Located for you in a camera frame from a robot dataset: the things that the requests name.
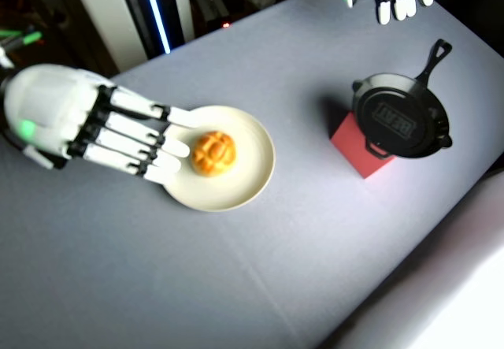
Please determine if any red box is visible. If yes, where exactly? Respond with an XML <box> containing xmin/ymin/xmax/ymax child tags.
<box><xmin>329</xmin><ymin>111</ymin><xmax>395</xmax><ymax>180</ymax></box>

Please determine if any black cast iron skillet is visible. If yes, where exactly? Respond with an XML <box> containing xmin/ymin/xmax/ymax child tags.
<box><xmin>351</xmin><ymin>39</ymin><xmax>454</xmax><ymax>160</ymax></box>

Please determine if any grey table cloth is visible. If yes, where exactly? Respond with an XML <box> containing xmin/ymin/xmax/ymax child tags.
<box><xmin>0</xmin><ymin>0</ymin><xmax>504</xmax><ymax>349</ymax></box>

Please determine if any golden toy bread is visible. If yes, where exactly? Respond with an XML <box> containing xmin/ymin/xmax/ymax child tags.
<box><xmin>191</xmin><ymin>130</ymin><xmax>237</xmax><ymax>177</ymax></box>

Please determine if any cream round plate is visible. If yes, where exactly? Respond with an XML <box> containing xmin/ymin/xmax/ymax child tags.
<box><xmin>159</xmin><ymin>105</ymin><xmax>276</xmax><ymax>213</ymax></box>

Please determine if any blue light strip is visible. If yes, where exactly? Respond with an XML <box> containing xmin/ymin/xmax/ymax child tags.
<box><xmin>139</xmin><ymin>0</ymin><xmax>172</xmax><ymax>55</ymax></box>

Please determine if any white pillar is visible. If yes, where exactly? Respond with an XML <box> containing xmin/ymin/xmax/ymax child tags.
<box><xmin>65</xmin><ymin>0</ymin><xmax>150</xmax><ymax>73</ymax></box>

